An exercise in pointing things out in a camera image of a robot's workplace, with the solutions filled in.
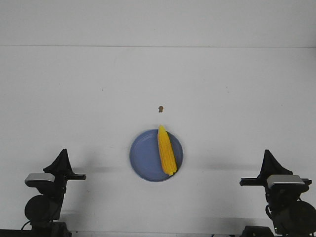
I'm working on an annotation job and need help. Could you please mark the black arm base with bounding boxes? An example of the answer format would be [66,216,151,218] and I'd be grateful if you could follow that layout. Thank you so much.
[0,222,72,237]
[241,226,274,237]

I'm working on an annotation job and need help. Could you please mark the yellow corn cob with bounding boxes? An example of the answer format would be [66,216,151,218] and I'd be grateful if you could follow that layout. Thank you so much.
[158,125,177,176]

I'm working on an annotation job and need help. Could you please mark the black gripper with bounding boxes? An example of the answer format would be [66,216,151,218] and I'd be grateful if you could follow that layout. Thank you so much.
[43,149,86,190]
[239,149,312,188]

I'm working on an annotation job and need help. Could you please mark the blue round plate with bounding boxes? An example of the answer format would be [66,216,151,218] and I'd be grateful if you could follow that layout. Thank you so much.
[129,129,171,182]

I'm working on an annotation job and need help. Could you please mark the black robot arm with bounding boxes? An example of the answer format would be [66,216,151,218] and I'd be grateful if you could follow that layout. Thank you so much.
[239,150,316,237]
[25,149,86,225]

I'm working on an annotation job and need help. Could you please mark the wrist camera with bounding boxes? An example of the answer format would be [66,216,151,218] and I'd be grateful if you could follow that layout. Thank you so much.
[267,174,305,189]
[25,173,55,188]

